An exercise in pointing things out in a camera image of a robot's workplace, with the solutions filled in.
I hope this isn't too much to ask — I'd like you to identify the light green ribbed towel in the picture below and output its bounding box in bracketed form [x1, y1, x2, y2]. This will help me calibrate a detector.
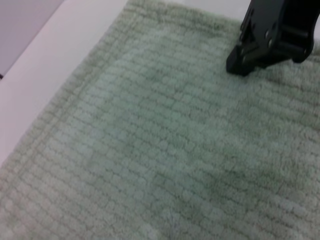
[0, 0, 320, 240]

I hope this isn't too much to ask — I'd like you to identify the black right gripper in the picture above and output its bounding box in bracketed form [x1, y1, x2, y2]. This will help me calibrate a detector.
[225, 0, 320, 76]

